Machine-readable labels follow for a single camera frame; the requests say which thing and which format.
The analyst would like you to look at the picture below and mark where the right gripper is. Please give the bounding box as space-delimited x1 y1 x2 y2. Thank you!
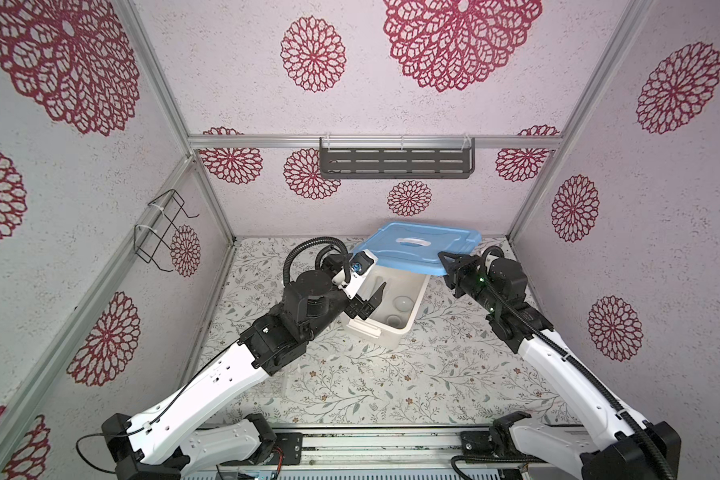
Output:
439 250 500 321

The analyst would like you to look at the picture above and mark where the white plastic bin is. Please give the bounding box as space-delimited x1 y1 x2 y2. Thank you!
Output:
339 266 430 349

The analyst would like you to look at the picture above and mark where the blue plastic lid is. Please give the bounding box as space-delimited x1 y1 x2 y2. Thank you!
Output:
352 222 482 276

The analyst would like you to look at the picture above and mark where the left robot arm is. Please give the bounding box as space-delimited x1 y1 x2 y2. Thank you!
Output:
99 270 386 479

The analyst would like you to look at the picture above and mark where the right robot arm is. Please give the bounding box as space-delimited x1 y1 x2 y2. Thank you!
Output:
438 246 681 479

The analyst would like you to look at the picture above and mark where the dark metal wall shelf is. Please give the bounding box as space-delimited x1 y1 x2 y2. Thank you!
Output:
318 137 476 180

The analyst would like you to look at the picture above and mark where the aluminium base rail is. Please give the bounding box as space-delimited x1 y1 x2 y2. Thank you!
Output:
128 424 637 480

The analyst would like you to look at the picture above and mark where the black wire wall rack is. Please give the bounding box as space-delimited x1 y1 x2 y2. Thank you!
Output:
132 189 202 278

